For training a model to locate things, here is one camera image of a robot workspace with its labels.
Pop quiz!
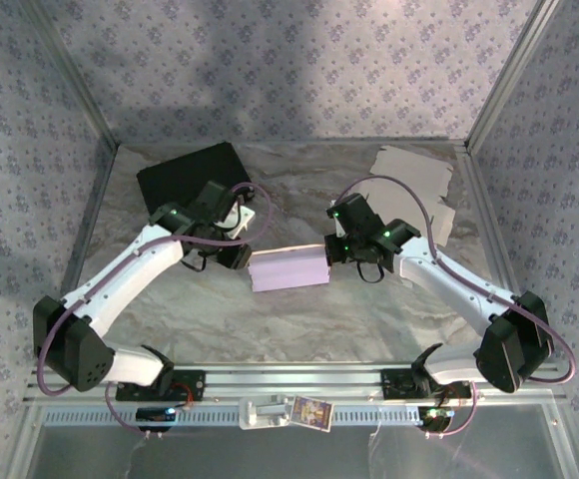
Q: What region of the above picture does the white plastic bracket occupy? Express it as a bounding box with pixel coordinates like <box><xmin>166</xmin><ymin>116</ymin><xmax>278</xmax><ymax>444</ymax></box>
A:
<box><xmin>238</xmin><ymin>393</ymin><xmax>290</xmax><ymax>430</ymax></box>

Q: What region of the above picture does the aluminium side rail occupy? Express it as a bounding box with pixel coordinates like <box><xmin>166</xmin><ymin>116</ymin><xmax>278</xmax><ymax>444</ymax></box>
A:
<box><xmin>44</xmin><ymin>144</ymin><xmax>121</xmax><ymax>365</ymax></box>
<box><xmin>456</xmin><ymin>142</ymin><xmax>540</xmax><ymax>364</ymax></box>

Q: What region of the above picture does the aluminium mounting rail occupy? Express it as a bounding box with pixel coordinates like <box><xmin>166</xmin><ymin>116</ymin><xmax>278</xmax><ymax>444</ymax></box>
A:
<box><xmin>22</xmin><ymin>362</ymin><xmax>568</xmax><ymax>406</ymax></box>

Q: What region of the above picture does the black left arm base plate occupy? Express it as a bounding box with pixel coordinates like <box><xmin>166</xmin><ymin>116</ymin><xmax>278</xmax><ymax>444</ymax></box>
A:
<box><xmin>115</xmin><ymin>369</ymin><xmax>206</xmax><ymax>403</ymax></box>

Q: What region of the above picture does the grey metal panel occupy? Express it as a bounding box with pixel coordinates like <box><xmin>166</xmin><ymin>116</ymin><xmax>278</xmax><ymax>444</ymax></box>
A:
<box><xmin>29</xmin><ymin>423</ymin><xmax>565</xmax><ymax>479</ymax></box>

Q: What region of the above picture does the black case with metal latches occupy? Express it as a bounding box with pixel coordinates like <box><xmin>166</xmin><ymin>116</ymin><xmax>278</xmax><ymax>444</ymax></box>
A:
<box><xmin>136</xmin><ymin>142</ymin><xmax>252</xmax><ymax>217</ymax></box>

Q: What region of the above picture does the grey slotted cable duct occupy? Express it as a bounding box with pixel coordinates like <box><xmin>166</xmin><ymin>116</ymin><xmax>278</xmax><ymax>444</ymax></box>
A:
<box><xmin>42</xmin><ymin>404</ymin><xmax>423</xmax><ymax>428</ymax></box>

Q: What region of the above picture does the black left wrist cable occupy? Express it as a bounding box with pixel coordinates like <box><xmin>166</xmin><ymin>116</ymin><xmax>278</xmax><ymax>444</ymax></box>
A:
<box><xmin>183</xmin><ymin>247</ymin><xmax>210</xmax><ymax>273</ymax></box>

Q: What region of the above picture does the white paper box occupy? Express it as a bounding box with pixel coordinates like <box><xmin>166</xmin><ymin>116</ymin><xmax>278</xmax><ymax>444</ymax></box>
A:
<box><xmin>367</xmin><ymin>145</ymin><xmax>456</xmax><ymax>246</ymax></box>

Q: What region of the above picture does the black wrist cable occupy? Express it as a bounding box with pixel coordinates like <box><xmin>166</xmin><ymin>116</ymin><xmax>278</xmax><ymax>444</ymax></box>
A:
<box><xmin>183</xmin><ymin>247</ymin><xmax>210</xmax><ymax>273</ymax></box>
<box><xmin>356</xmin><ymin>256</ymin><xmax>386</xmax><ymax>284</ymax></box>

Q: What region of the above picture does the black left controller board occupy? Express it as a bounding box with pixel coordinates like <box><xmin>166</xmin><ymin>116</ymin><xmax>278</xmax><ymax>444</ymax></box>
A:
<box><xmin>136</xmin><ymin>406</ymin><xmax>178</xmax><ymax>433</ymax></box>

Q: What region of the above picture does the black controller board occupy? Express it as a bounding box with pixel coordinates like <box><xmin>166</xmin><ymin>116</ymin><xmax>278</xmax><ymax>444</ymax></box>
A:
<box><xmin>417</xmin><ymin>406</ymin><xmax>455</xmax><ymax>433</ymax></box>
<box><xmin>136</xmin><ymin>406</ymin><xmax>178</xmax><ymax>433</ymax></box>

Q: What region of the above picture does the aluminium corner post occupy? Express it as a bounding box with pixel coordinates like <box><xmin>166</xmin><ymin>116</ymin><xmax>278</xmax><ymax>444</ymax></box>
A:
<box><xmin>463</xmin><ymin>0</ymin><xmax>565</xmax><ymax>151</ymax></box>
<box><xmin>19</xmin><ymin>0</ymin><xmax>121</xmax><ymax>151</ymax></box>

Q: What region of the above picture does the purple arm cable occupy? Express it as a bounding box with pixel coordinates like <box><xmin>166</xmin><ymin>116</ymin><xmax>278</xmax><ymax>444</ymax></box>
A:
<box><xmin>36</xmin><ymin>182</ymin><xmax>275</xmax><ymax>440</ymax></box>
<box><xmin>341</xmin><ymin>175</ymin><xmax>578</xmax><ymax>440</ymax></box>

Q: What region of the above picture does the colourful printed card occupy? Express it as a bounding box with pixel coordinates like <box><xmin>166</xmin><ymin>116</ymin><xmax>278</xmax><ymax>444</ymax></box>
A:
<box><xmin>289</xmin><ymin>395</ymin><xmax>334</xmax><ymax>430</ymax></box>

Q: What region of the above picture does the lilac paper box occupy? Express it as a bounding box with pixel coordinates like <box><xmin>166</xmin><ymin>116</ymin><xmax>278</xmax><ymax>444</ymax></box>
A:
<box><xmin>248</xmin><ymin>243</ymin><xmax>331</xmax><ymax>294</ymax></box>

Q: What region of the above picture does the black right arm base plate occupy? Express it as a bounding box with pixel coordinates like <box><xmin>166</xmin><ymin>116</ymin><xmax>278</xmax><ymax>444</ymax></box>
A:
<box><xmin>381</xmin><ymin>368</ymin><xmax>472</xmax><ymax>400</ymax></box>

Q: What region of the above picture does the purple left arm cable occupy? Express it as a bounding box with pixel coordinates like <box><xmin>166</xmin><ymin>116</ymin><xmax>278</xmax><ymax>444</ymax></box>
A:
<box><xmin>36</xmin><ymin>182</ymin><xmax>275</xmax><ymax>440</ymax></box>

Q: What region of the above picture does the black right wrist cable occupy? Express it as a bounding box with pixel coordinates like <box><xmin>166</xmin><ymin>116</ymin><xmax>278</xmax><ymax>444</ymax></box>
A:
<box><xmin>356</xmin><ymin>256</ymin><xmax>386</xmax><ymax>284</ymax></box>

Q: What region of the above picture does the aluminium rear rail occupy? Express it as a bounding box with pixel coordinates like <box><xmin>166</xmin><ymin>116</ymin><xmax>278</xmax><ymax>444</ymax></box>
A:
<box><xmin>112</xmin><ymin>137</ymin><xmax>470</xmax><ymax>150</ymax></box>

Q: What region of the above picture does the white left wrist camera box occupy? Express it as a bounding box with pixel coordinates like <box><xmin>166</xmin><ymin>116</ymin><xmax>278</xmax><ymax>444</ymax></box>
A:
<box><xmin>217</xmin><ymin>202</ymin><xmax>259</xmax><ymax>239</ymax></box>

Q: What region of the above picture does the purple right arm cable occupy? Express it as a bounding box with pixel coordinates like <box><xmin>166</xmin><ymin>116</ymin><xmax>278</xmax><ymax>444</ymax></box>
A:
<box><xmin>341</xmin><ymin>175</ymin><xmax>578</xmax><ymax>440</ymax></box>

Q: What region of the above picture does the black right controller board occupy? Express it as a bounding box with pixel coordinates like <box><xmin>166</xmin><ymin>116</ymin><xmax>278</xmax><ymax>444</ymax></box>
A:
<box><xmin>417</xmin><ymin>406</ymin><xmax>455</xmax><ymax>433</ymax></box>

